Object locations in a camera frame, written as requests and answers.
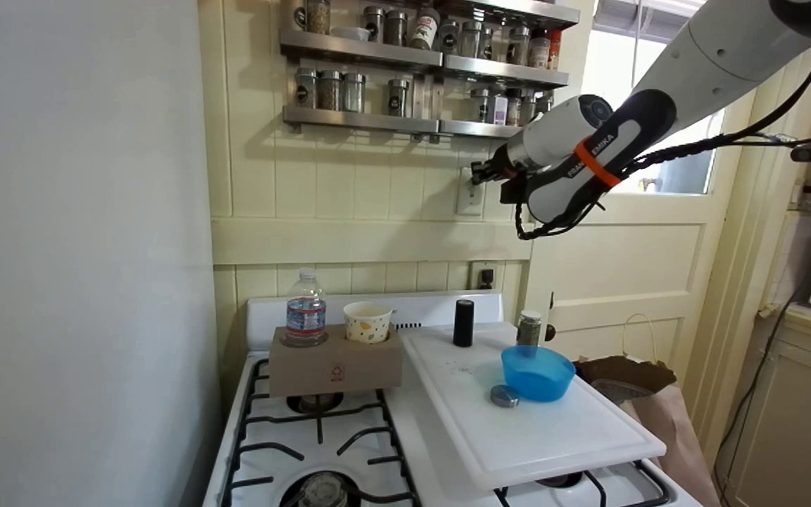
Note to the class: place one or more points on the cream panel door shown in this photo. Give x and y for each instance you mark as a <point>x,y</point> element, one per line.
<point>631,271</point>

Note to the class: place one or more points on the brown paper bag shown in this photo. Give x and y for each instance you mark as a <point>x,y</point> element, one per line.
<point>659,411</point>

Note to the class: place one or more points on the metal wall spice rack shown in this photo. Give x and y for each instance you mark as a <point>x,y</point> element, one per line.
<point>366,118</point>

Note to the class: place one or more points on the blue plastic bowl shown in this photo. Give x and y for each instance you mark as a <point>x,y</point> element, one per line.
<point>536,373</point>

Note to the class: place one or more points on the white plastic cutting board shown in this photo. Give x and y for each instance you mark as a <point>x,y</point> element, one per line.
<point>536,427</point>

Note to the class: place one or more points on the cream wooden cabinet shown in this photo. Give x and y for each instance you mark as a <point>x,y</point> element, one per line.
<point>801,411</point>

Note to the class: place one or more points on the ceramic mug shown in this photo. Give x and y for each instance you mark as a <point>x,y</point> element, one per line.
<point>313,14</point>

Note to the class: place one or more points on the white gas stove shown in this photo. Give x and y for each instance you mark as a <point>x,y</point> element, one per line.
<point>329,441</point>

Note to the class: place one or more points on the white wall light switch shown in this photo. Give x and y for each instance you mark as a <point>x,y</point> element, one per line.
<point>469,199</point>

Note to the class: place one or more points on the round metal lid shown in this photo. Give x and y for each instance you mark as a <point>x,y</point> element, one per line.
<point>504,396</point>

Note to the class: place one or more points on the brown cardboard box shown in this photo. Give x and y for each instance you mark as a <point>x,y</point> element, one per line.
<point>336,365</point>

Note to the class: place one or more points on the clear plastic water bottle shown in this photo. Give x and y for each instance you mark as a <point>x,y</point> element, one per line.
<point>305,314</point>

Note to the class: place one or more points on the grey cylindrical shaker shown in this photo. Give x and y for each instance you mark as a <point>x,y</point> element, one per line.
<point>528,328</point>

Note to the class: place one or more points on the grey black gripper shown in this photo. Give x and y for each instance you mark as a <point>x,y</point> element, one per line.
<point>531,156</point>

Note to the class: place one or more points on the dark bottle with white label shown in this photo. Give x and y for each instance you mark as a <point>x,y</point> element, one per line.
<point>427,25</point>

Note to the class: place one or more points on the white patterned paper cup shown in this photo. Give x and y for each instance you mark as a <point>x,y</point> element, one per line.
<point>366,323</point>

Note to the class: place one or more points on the black cylindrical shaker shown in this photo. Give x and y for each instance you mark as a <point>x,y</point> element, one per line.
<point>463,323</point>

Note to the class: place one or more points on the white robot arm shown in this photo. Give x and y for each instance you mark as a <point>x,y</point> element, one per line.
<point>734,45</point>

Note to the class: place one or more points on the wall power outlet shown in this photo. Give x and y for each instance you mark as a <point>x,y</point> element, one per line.
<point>484,278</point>

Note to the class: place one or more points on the round stove burner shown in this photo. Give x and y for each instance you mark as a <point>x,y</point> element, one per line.
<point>320,490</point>

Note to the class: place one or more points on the glass spice jar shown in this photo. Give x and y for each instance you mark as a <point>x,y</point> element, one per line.
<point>373,24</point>
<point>519,42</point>
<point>400,97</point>
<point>355,92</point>
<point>329,92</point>
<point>305,89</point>
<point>481,103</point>
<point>396,25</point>

